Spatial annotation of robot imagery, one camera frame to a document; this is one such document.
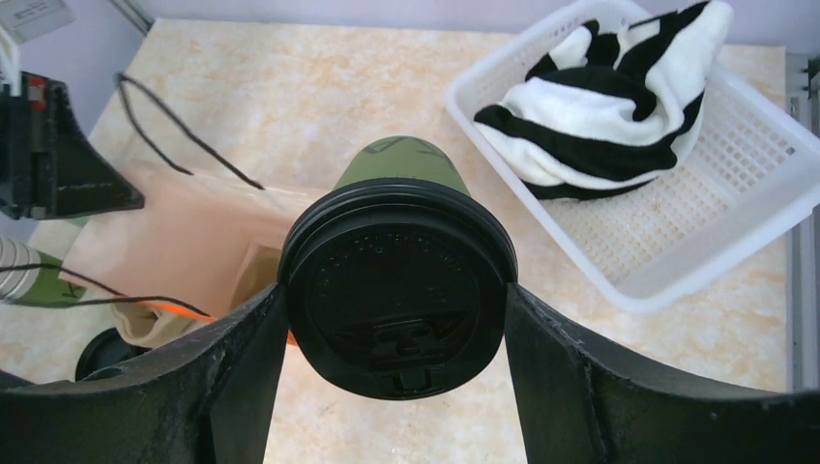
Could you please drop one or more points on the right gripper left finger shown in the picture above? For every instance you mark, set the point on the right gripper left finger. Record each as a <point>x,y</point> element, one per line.
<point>207,397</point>

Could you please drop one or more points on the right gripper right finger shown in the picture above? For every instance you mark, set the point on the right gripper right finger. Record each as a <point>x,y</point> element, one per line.
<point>584,398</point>

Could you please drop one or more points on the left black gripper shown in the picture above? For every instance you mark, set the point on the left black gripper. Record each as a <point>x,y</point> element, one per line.
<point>49,169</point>

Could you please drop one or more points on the stack of green paper cups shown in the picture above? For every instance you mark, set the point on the stack of green paper cups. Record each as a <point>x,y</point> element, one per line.
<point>30,277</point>

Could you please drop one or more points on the stack of black cup lids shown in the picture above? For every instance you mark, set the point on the stack of black cup lids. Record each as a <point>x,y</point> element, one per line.
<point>104,350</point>

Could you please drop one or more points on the orange paper bag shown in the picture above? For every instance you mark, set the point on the orange paper bag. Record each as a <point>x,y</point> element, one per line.
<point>201,245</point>

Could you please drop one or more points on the black cup lid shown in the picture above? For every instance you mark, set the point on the black cup lid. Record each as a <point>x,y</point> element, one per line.
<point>396,288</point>

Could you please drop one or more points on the green paper coffee cup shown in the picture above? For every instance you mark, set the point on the green paper coffee cup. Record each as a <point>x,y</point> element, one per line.
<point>402,156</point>

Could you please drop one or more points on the brown cardboard cup carrier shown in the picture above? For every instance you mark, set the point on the brown cardboard cup carrier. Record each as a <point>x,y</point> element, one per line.
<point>145,327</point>

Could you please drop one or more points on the white plastic basket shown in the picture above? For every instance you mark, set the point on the white plastic basket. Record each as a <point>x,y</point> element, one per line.
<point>751,177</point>

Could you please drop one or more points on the black and white striped cloth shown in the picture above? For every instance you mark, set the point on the black and white striped cloth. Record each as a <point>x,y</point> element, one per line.
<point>604,113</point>

